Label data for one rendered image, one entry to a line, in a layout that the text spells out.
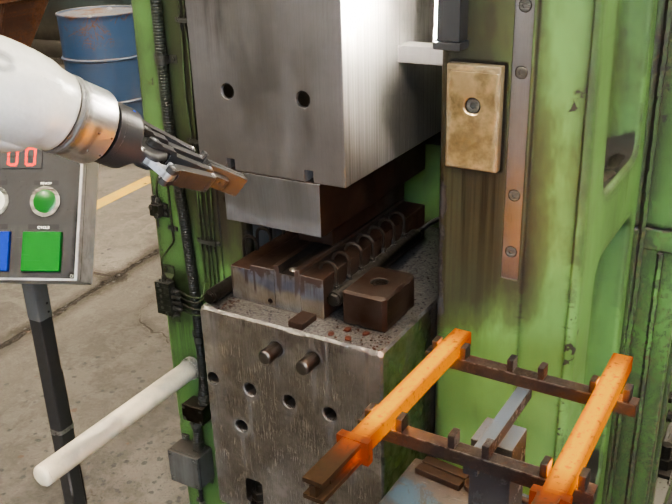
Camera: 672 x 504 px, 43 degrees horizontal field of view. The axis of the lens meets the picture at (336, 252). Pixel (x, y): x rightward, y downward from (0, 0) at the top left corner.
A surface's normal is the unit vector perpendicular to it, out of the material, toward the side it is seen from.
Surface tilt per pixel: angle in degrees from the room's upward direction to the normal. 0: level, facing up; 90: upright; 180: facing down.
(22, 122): 114
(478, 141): 90
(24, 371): 0
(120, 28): 90
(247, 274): 90
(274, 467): 90
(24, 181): 60
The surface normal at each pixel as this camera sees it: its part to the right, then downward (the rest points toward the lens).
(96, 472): -0.03, -0.92
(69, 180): -0.09, -0.11
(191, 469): -0.50, 0.36
